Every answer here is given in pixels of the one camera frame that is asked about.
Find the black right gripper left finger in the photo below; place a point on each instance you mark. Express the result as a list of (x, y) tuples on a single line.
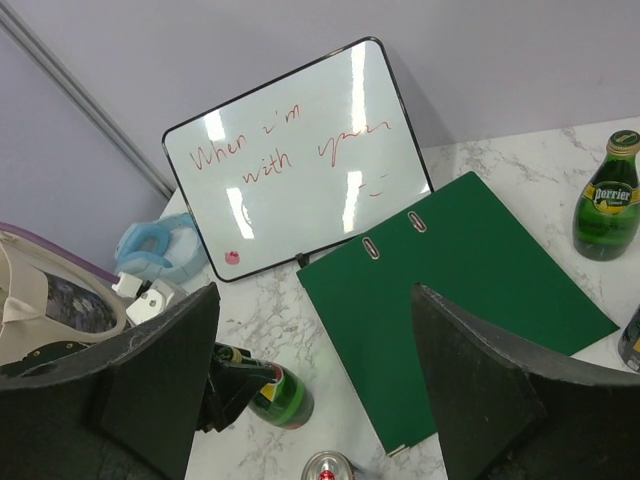
[(125, 408)]

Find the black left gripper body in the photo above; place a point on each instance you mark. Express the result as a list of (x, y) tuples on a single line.
[(234, 378)]

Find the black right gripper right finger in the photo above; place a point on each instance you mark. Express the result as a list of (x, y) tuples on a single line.
[(508, 408)]

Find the green perrier bottle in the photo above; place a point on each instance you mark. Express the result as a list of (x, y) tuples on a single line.
[(284, 400), (606, 216), (629, 343)]

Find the beige canvas tote bag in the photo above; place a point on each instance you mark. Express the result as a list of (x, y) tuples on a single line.
[(47, 299)]

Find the silver blue energy drink can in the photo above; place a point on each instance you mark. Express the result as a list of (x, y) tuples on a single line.
[(328, 465)]

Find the small white whiteboard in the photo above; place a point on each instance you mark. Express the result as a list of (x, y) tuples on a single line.
[(299, 164)]

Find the green ring binder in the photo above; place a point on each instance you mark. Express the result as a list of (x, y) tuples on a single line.
[(464, 243)]

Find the left aluminium frame post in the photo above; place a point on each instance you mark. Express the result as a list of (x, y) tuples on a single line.
[(17, 28)]

